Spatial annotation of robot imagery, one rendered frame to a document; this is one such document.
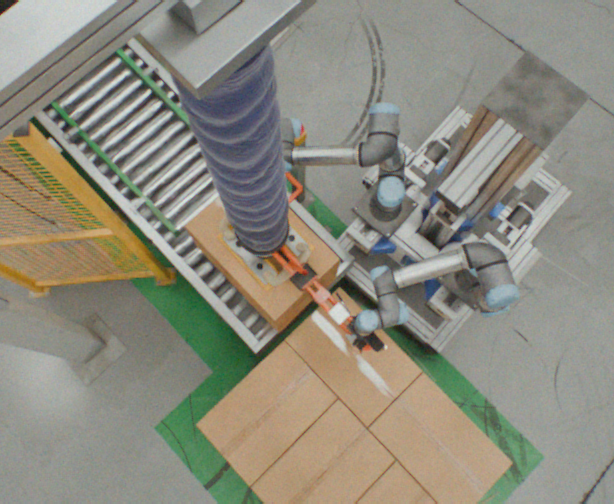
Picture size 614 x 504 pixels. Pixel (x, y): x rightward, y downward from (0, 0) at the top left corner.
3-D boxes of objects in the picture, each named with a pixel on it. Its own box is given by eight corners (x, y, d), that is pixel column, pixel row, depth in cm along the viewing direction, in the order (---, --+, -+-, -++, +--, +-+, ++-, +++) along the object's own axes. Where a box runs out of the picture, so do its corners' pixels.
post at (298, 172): (291, 199, 413) (287, 132, 316) (299, 192, 414) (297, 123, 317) (298, 206, 411) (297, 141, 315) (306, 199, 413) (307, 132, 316)
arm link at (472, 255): (497, 227, 232) (365, 269, 243) (507, 257, 230) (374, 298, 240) (497, 234, 243) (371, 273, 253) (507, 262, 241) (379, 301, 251)
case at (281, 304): (198, 248, 335) (183, 225, 296) (256, 196, 342) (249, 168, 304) (279, 333, 323) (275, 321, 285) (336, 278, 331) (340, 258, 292)
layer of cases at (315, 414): (207, 424, 363) (195, 424, 325) (336, 300, 382) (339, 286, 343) (360, 599, 341) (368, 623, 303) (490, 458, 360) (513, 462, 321)
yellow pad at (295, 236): (248, 210, 298) (247, 206, 293) (264, 196, 300) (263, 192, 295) (299, 263, 292) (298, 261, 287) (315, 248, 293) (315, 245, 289)
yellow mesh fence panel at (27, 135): (30, 298, 396) (-263, 169, 193) (30, 281, 398) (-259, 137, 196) (176, 283, 398) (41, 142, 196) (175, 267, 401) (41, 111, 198)
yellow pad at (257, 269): (216, 237, 295) (215, 234, 290) (233, 223, 297) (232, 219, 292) (267, 292, 288) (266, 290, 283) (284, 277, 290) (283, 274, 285)
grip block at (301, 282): (288, 279, 280) (288, 276, 274) (305, 263, 281) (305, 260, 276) (301, 293, 278) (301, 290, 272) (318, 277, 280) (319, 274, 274)
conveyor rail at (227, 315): (-12, 66, 390) (-28, 49, 372) (-5, 61, 391) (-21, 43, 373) (254, 352, 348) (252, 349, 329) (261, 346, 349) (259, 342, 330)
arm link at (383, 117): (378, 186, 295) (364, 134, 244) (380, 155, 299) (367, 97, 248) (405, 187, 293) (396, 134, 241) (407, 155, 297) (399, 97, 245)
